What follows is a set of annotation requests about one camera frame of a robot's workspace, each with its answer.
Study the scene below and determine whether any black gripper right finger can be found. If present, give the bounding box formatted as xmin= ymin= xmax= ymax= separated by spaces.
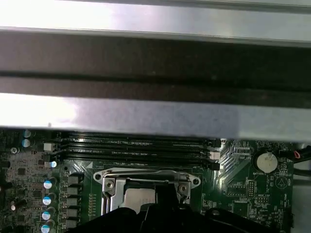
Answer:
xmin=165 ymin=183 xmax=246 ymax=233

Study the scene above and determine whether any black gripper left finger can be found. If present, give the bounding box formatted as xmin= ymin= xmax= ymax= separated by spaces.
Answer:
xmin=82 ymin=183 xmax=166 ymax=233

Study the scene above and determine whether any silver square CPU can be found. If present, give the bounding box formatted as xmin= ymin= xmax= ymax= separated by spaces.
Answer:
xmin=123 ymin=188 xmax=158 ymax=209

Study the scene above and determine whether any metal socket cover frame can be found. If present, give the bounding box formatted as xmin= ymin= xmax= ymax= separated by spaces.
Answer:
xmin=114 ymin=177 xmax=192 ymax=212

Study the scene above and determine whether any CPU socket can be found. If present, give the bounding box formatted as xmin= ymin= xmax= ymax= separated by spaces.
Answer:
xmin=93 ymin=167 xmax=202 ymax=219

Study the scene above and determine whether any black RAM slot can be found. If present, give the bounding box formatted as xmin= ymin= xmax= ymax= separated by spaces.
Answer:
xmin=58 ymin=156 xmax=221 ymax=170
xmin=58 ymin=131 xmax=217 ymax=141
xmin=58 ymin=148 xmax=222 ymax=160
xmin=43 ymin=140 xmax=219 ymax=149

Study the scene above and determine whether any grey square inductor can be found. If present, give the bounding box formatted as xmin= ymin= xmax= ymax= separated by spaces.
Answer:
xmin=67 ymin=186 xmax=82 ymax=196
xmin=68 ymin=175 xmax=82 ymax=186
xmin=66 ymin=208 xmax=82 ymax=219
xmin=67 ymin=198 xmax=82 ymax=208
xmin=65 ymin=219 xmax=82 ymax=230

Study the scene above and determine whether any green motherboard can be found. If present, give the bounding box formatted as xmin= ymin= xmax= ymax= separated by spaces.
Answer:
xmin=0 ymin=127 xmax=311 ymax=233

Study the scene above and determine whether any silver coin battery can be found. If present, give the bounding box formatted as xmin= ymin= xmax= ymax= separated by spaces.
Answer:
xmin=252 ymin=150 xmax=278 ymax=173

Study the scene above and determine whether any black open PC case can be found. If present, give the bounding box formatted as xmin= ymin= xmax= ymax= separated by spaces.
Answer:
xmin=0 ymin=26 xmax=311 ymax=233

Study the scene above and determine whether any black and red wire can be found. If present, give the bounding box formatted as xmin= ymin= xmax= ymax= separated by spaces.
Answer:
xmin=279 ymin=145 xmax=311 ymax=178

